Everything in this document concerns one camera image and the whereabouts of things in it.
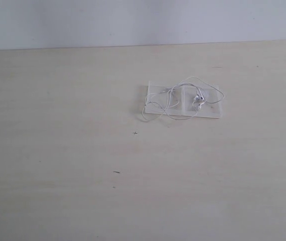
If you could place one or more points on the clear plastic open case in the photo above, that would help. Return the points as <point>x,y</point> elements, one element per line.
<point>183,100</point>

